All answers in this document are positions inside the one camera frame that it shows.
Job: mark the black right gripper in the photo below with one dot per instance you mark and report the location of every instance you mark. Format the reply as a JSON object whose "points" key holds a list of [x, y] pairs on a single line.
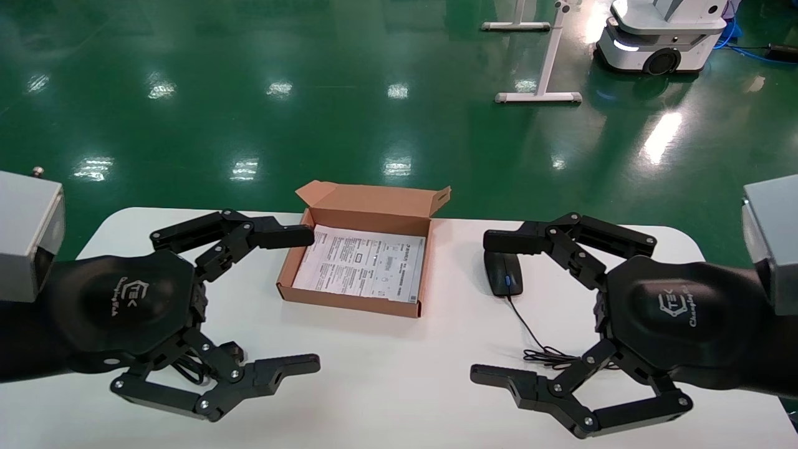
{"points": [[679, 318]]}

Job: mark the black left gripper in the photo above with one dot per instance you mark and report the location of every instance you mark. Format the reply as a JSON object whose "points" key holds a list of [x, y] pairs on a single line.
{"points": [[118, 305]]}

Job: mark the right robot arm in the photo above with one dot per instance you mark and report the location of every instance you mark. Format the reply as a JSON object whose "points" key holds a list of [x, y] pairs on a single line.
{"points": [[784, 355]]}

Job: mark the white wheeled mobile robot base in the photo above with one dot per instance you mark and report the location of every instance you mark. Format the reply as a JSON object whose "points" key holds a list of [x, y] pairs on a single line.
{"points": [[661, 31]]}

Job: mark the brown cardboard box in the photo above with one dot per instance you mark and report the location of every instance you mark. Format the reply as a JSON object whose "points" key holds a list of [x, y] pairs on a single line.
{"points": [[374, 209]]}

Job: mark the white printed paper sheet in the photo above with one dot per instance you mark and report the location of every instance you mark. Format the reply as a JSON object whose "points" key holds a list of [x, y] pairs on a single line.
{"points": [[355, 268]]}

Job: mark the white T-shaped table leg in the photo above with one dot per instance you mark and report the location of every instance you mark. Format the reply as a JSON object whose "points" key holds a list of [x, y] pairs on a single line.
{"points": [[542, 96], [517, 26]]}

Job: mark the black power adapter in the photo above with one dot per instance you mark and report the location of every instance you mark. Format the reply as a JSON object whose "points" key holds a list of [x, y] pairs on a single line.
{"points": [[784, 53]]}

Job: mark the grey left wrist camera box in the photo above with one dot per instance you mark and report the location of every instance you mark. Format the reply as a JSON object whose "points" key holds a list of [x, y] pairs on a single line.
{"points": [[25, 231]]}

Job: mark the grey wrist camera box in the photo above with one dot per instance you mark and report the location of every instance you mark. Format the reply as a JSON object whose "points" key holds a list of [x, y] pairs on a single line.
{"points": [[776, 237], [25, 231]]}

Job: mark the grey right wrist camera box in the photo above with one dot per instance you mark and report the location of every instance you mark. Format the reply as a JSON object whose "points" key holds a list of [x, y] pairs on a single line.
{"points": [[776, 237]]}

